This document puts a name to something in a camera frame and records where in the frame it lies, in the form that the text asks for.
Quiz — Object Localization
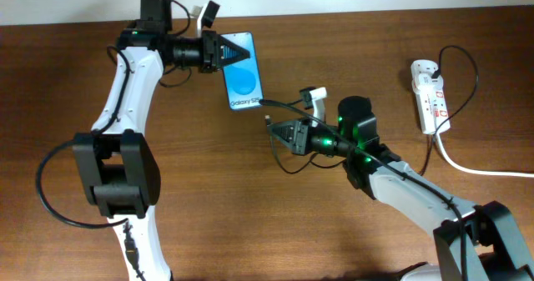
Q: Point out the black USB charging cable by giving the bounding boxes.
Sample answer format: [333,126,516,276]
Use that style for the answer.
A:
[264,44,480,177]

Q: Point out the white power strip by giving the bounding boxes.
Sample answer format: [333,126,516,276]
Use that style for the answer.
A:
[411,59,451,135]

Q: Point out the blue screen smartphone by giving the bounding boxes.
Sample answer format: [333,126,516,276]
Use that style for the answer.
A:
[223,32,264,111]

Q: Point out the white power strip cord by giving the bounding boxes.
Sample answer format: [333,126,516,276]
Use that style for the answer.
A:
[435,133,534,179]

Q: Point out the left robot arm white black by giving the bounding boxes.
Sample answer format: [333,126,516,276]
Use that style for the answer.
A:
[73,20,255,280]

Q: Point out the white USB charger adapter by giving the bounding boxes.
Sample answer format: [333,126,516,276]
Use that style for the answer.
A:
[412,73,444,94]

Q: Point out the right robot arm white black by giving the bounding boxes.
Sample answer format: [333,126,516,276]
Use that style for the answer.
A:
[266,96,533,280]

